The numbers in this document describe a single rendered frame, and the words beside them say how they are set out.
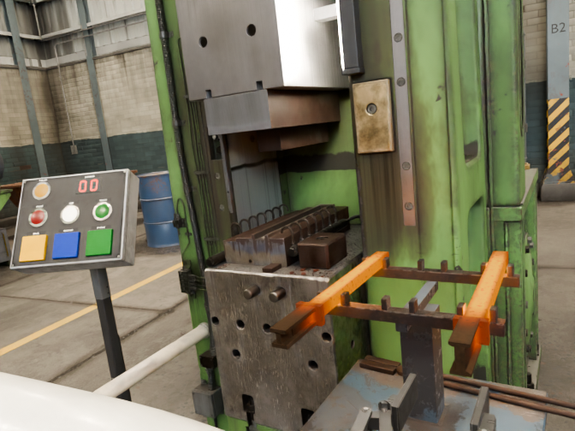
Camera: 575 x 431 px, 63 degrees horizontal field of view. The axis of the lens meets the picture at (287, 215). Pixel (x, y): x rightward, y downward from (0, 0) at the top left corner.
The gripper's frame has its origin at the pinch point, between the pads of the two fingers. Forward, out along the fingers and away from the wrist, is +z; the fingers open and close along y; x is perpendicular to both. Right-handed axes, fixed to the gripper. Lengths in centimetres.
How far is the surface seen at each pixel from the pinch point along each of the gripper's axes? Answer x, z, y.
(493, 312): 0.9, 23.9, 2.0
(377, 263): 0.7, 43.6, -22.5
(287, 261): -4, 54, -51
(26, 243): 5, 29, -123
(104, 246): 3, 38, -100
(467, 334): 2.5, 12.3, 0.5
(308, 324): -0.7, 15.2, -24.1
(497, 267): 1.5, 43.4, 0.4
